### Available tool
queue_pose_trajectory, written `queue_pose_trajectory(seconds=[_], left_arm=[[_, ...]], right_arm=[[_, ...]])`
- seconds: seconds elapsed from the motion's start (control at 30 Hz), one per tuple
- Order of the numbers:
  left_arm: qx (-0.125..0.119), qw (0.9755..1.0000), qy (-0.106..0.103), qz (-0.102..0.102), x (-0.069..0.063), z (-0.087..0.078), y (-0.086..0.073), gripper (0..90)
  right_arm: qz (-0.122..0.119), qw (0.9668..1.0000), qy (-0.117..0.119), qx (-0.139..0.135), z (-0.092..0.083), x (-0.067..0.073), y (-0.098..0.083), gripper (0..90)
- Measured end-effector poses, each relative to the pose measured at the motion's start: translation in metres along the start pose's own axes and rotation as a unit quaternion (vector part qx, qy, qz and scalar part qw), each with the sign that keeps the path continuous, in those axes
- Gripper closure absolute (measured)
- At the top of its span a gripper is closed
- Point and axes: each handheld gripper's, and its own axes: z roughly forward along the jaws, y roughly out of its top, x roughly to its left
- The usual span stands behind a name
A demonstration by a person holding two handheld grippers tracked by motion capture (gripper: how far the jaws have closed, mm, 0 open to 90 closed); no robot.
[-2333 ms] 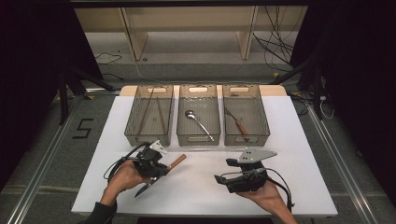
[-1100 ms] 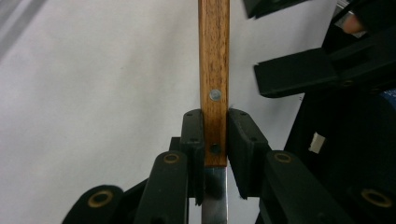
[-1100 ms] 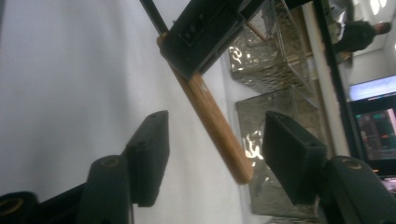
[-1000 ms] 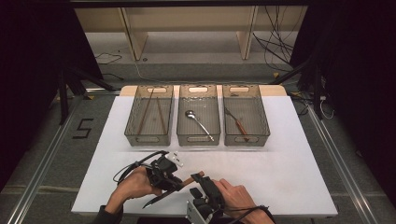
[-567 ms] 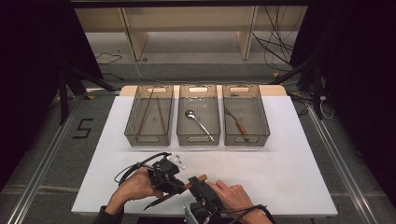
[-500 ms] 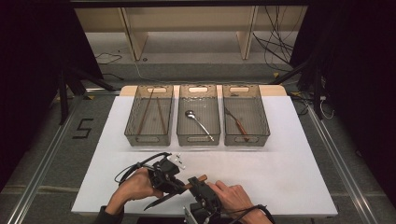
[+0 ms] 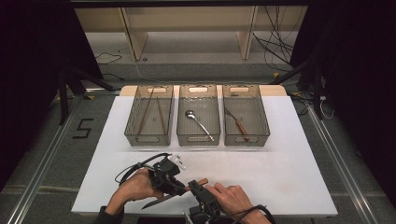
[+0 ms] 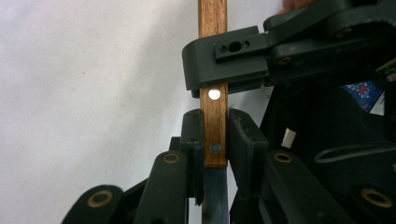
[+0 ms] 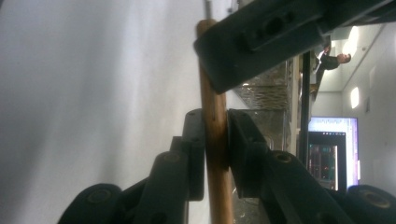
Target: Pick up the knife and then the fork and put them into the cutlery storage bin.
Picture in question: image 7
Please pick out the black curtain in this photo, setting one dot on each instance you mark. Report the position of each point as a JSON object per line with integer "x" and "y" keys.
{"x": 358, "y": 77}
{"x": 31, "y": 62}

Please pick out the metal floor rail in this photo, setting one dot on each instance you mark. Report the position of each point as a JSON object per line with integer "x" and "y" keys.
{"x": 37, "y": 177}
{"x": 342, "y": 161}

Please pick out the black metal stand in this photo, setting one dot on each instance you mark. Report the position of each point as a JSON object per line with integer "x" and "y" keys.
{"x": 317, "y": 90}
{"x": 63, "y": 93}

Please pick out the person's left hand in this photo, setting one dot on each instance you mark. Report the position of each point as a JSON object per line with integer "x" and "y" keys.
{"x": 137, "y": 186}

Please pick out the person's right hand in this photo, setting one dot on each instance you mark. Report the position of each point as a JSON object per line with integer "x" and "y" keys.
{"x": 233, "y": 200}

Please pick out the shiny metal spoon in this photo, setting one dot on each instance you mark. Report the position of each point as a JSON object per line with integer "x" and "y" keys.
{"x": 190, "y": 114}

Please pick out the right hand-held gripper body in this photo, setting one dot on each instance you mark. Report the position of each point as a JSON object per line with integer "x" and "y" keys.
{"x": 207, "y": 208}

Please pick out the brown wooden chopstick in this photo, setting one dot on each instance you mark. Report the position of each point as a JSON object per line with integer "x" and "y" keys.
{"x": 145, "y": 113}

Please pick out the white table cover sheet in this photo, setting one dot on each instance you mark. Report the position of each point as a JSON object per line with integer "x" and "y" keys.
{"x": 280, "y": 174}

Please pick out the smoky transparent plastic bin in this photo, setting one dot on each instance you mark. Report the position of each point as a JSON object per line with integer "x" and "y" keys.
{"x": 198, "y": 133}
{"x": 258, "y": 130}
{"x": 149, "y": 130}

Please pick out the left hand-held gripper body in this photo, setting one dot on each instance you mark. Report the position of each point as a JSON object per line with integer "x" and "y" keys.
{"x": 165, "y": 174}

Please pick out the beige wooden desk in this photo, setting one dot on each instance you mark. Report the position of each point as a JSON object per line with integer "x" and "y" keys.
{"x": 193, "y": 18}

